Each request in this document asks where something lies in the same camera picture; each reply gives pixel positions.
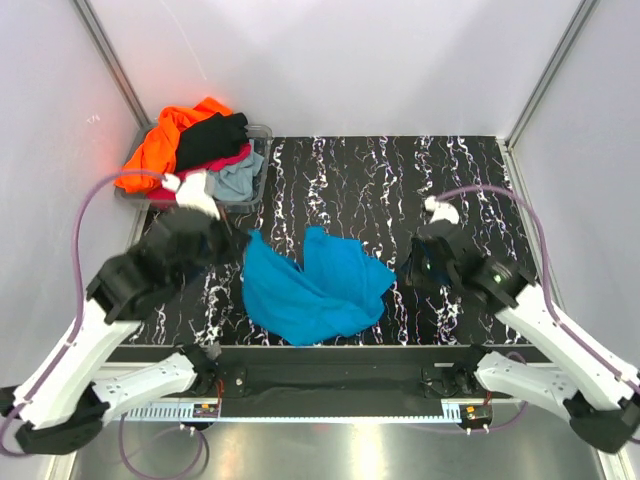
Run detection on blue t shirt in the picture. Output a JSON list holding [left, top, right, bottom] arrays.
[[242, 226, 396, 346]]

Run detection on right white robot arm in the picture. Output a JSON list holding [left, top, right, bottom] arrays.
[[406, 220, 639, 454]]

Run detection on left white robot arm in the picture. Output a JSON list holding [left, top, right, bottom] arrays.
[[1, 207, 250, 456]]

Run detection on grey t shirt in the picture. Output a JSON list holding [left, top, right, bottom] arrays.
[[205, 152, 264, 202]]

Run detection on clear plastic bin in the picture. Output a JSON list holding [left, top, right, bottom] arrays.
[[114, 123, 273, 214]]

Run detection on black t shirt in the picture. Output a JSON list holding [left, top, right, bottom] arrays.
[[175, 113, 250, 172]]

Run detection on magenta t shirt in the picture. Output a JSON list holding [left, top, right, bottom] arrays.
[[175, 142, 263, 203]]

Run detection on orange t shirt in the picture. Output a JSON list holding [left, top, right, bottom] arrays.
[[113, 97, 233, 194]]

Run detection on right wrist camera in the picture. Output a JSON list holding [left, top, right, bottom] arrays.
[[423, 196, 460, 225]]

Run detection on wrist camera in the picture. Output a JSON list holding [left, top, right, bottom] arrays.
[[161, 170, 221, 220], [423, 196, 460, 225]]

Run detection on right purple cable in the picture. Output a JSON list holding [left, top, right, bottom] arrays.
[[434, 183, 640, 396]]

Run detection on purple cable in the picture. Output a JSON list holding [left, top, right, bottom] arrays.
[[434, 183, 640, 396], [0, 168, 171, 459]]

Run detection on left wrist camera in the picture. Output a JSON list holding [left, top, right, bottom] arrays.
[[161, 170, 221, 220]]

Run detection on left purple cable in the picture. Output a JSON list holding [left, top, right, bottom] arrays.
[[0, 168, 171, 459]]

